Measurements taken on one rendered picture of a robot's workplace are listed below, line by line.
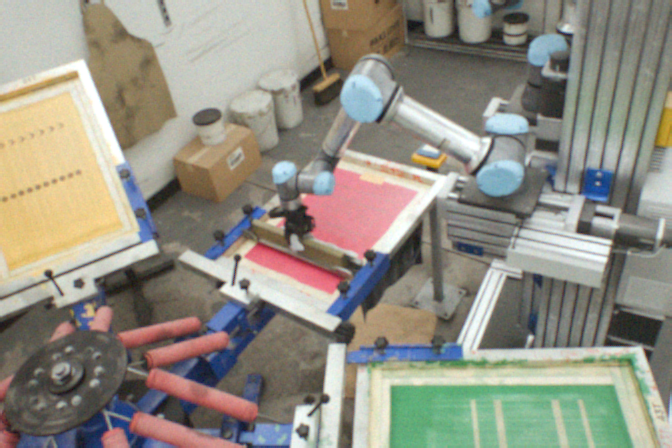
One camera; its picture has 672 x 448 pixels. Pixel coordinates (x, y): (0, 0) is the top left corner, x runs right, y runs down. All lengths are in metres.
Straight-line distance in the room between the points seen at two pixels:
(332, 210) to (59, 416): 1.25
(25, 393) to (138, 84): 2.59
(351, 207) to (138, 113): 2.03
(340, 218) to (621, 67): 1.10
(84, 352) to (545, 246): 1.28
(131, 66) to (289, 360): 2.01
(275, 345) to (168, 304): 0.75
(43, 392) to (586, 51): 1.62
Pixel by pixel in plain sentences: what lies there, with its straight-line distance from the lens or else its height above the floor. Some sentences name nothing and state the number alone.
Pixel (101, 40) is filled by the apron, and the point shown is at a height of 1.20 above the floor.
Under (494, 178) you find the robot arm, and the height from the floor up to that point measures 1.44.
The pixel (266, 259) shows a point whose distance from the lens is 2.17.
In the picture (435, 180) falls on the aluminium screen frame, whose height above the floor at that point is 0.99.
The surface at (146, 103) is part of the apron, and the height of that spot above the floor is 0.75.
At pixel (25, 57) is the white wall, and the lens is 3.59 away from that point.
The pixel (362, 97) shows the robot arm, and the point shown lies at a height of 1.67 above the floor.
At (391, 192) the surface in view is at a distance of 2.34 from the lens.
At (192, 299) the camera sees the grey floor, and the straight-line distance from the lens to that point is 3.51.
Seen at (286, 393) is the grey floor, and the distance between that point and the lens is 2.95.
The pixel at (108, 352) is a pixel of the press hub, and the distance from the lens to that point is 1.60.
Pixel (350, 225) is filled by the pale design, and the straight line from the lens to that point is 2.22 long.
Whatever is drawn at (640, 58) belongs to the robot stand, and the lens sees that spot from 1.76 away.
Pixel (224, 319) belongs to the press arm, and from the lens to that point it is 1.90.
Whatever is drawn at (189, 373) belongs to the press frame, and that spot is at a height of 1.01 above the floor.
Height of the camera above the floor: 2.42
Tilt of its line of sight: 41 degrees down
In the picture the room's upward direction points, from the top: 11 degrees counter-clockwise
